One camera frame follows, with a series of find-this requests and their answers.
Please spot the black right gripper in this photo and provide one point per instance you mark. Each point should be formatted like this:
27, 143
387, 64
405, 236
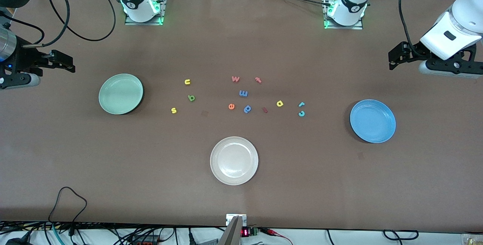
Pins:
25, 59

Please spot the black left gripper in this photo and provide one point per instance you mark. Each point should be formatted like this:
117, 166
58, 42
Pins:
410, 52

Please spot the green letter g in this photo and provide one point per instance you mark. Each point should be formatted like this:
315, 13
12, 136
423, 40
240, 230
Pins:
191, 98

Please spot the yellow letter a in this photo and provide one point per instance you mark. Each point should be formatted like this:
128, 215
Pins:
279, 103

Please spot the green plate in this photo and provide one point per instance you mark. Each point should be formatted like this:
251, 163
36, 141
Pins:
120, 94

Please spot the blue plate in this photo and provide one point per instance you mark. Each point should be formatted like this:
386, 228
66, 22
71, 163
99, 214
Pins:
373, 121

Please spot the blue letter m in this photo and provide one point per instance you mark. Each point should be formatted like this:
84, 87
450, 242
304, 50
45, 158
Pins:
243, 93

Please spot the blue letter p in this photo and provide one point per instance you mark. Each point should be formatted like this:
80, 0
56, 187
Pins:
247, 109

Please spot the pink letter w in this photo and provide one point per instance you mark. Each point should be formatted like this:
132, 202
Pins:
235, 79

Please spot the white plate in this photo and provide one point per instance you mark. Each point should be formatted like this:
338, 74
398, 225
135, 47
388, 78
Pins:
234, 161

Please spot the red digit display module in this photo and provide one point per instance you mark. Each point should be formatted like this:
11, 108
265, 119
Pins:
249, 232

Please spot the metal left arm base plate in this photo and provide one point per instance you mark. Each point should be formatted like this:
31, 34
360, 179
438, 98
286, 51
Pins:
328, 24

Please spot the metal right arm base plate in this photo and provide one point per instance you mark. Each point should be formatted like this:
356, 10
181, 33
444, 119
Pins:
164, 7

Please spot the gray front camera mount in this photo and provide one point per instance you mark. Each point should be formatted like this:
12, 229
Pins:
234, 230

